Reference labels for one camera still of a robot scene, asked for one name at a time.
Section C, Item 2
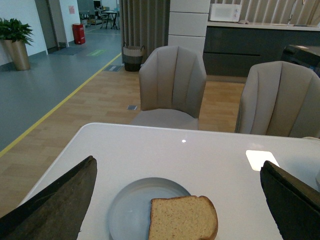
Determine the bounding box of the woven basket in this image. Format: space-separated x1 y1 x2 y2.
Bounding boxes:
122 42 145 72

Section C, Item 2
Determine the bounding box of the potted green plant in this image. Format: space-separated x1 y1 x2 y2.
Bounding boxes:
0 18 33 71

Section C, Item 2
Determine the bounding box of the beige chair on right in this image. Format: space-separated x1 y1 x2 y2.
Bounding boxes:
235 61 320 138

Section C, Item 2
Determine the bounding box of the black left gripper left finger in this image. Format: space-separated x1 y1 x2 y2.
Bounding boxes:
0 156 97 240

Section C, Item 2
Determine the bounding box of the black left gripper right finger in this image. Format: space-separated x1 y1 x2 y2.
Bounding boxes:
260 160 320 240

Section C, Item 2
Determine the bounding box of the slice of brown bread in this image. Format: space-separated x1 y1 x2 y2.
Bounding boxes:
148 195 219 240

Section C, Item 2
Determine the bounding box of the beige chair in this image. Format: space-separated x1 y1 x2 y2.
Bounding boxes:
235 61 320 138
131 45 207 130

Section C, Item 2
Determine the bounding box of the black appliance box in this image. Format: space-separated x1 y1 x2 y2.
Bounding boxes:
280 45 320 76

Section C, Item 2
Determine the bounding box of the red bin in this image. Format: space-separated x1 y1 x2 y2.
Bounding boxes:
72 23 86 45

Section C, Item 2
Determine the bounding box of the beige chair on left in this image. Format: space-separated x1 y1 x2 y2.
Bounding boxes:
131 45 207 130

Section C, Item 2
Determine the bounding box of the white microwave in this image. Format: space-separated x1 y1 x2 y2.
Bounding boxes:
208 3 242 23

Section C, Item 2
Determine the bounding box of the dark kitchen counter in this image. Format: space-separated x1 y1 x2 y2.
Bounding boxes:
203 22 320 77

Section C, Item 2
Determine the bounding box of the distant table with chairs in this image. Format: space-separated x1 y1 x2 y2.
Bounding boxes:
97 9 120 30

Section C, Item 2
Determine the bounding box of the white pillar cabinet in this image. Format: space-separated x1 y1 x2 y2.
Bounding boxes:
168 0 210 54

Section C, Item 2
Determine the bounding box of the grey round plate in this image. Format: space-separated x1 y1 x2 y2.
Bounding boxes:
108 177 191 240

